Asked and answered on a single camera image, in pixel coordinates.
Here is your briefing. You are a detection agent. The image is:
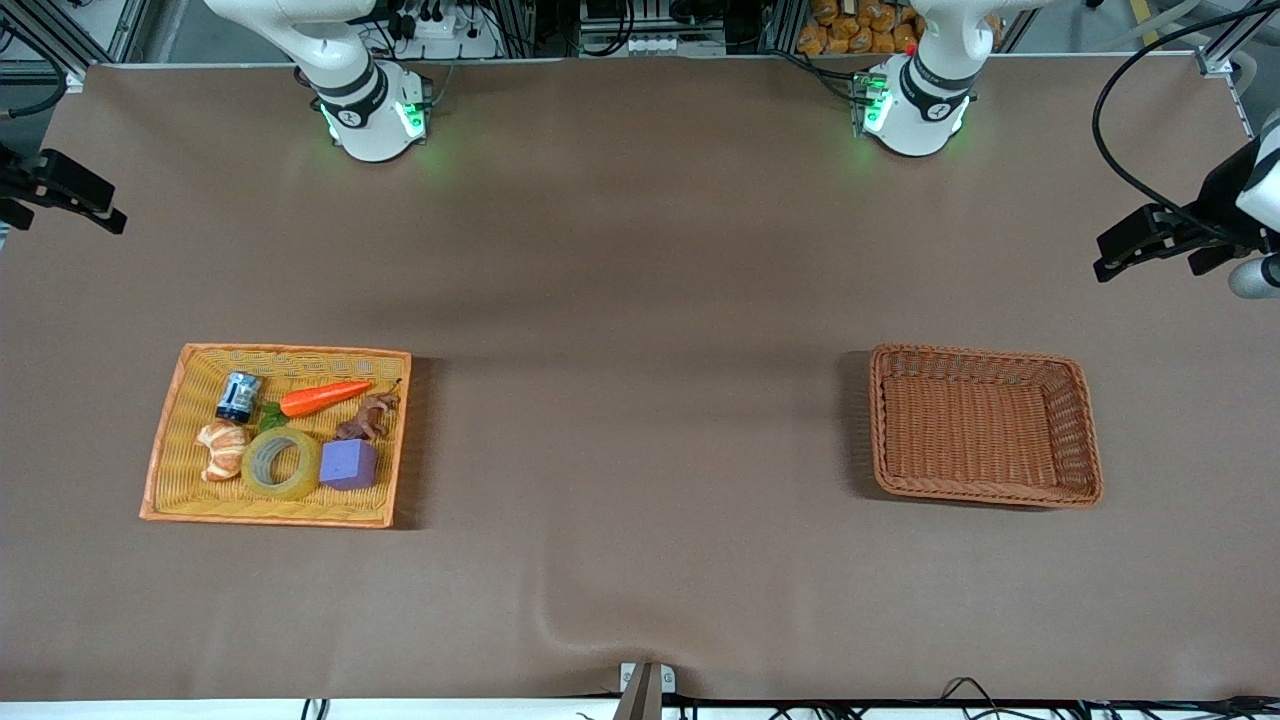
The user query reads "white power strip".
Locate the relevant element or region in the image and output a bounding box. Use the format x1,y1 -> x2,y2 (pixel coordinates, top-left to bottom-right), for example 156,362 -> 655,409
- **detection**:
393,0 -> 503,61

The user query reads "aluminium frame profile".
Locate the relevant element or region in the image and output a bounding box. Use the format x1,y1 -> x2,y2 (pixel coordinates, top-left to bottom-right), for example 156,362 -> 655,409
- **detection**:
1193,0 -> 1280,139
0,0 -> 153,91

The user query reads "toy croissant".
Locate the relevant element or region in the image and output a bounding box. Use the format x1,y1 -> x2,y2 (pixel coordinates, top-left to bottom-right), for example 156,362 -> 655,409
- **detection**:
194,420 -> 251,483

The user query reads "clear yellowish tape roll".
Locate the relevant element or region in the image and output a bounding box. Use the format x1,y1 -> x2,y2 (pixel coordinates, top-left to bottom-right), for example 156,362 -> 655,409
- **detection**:
241,428 -> 323,501

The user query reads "metal clamp bracket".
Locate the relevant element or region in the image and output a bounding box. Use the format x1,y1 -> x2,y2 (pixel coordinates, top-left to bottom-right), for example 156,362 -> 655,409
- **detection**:
612,661 -> 678,720

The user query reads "yellow wicker tray orange rim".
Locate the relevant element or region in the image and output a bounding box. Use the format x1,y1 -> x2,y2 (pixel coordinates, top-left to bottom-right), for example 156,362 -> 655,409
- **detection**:
138,343 -> 413,529

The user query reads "brown wicker basket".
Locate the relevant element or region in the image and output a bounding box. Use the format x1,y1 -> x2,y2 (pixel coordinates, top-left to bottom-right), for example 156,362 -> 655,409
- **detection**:
868,344 -> 1104,509

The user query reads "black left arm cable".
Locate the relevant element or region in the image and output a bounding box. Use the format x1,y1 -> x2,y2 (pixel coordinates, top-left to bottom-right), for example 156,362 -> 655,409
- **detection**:
1091,3 -> 1280,246

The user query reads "pile of orange bread toys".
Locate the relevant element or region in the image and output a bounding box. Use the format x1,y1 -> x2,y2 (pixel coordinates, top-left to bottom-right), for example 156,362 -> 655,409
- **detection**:
797,0 -> 923,57

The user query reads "black equipment box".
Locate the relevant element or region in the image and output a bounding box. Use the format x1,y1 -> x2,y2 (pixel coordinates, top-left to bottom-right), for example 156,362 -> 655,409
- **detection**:
578,0 -> 727,57

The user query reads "small blue labelled can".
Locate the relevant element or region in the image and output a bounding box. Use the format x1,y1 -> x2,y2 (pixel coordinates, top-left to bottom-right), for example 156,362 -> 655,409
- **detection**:
215,371 -> 263,424

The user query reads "brown table cover sheet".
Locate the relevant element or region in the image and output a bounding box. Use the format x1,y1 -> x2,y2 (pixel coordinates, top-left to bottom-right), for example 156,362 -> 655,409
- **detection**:
0,52 -> 1280,703

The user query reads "brown toy lion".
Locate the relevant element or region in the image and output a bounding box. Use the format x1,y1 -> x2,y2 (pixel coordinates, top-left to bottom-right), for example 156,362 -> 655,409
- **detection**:
333,378 -> 403,442

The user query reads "purple foam cube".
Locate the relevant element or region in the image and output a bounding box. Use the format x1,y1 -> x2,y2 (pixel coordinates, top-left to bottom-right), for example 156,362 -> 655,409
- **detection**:
319,438 -> 379,492

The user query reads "orange toy carrot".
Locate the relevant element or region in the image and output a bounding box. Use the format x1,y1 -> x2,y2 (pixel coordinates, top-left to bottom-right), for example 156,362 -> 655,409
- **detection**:
258,378 -> 373,433

